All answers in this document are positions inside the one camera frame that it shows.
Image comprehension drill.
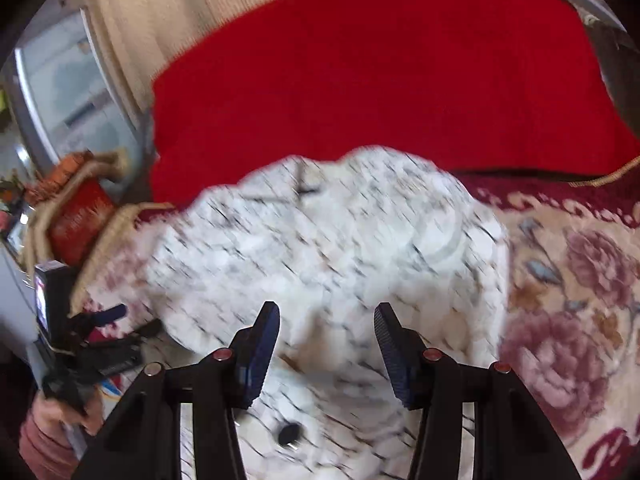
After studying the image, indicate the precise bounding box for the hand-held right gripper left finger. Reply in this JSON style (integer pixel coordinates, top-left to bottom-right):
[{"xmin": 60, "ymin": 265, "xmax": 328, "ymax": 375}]
[{"xmin": 72, "ymin": 301, "xmax": 281, "ymax": 480}]

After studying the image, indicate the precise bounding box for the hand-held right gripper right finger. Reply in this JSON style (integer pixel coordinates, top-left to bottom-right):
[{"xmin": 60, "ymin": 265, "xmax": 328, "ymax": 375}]
[{"xmin": 374, "ymin": 302, "xmax": 583, "ymax": 480}]

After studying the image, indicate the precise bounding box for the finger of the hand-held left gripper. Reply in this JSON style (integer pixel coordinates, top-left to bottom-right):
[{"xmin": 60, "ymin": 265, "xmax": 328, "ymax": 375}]
[
  {"xmin": 75, "ymin": 304, "xmax": 128, "ymax": 330},
  {"xmin": 92, "ymin": 319, "xmax": 163, "ymax": 377}
]

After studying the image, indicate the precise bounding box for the white cracked-pattern pillow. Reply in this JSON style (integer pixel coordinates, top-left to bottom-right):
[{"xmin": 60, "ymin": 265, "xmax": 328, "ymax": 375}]
[{"xmin": 142, "ymin": 145, "xmax": 511, "ymax": 480}]

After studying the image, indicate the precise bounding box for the person's left hand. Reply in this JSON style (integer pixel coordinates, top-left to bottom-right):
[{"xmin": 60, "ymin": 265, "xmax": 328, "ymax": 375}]
[{"xmin": 30, "ymin": 387, "xmax": 107, "ymax": 436}]

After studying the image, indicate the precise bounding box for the black garment button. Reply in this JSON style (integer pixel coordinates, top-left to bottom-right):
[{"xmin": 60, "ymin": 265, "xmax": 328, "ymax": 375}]
[{"xmin": 277, "ymin": 422, "xmax": 304, "ymax": 446}]

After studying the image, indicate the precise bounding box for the red pillow with beige trim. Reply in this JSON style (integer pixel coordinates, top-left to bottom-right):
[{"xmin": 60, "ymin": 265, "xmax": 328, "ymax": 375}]
[{"xmin": 20, "ymin": 150, "xmax": 173, "ymax": 313}]

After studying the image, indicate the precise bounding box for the floral bed blanket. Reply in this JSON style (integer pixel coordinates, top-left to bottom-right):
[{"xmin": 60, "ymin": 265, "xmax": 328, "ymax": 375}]
[{"xmin": 80, "ymin": 157, "xmax": 640, "ymax": 480}]

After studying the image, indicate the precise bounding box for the glass door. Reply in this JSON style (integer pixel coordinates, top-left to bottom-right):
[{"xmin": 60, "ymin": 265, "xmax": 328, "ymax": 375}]
[{"xmin": 12, "ymin": 10, "xmax": 143, "ymax": 173}]

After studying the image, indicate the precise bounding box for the red blanket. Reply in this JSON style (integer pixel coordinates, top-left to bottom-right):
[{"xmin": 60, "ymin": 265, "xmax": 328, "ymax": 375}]
[{"xmin": 149, "ymin": 0, "xmax": 640, "ymax": 208}]

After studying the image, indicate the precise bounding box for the grey fabric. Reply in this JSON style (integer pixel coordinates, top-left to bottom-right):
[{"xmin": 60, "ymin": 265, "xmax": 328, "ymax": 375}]
[{"xmin": 582, "ymin": 15, "xmax": 640, "ymax": 133}]

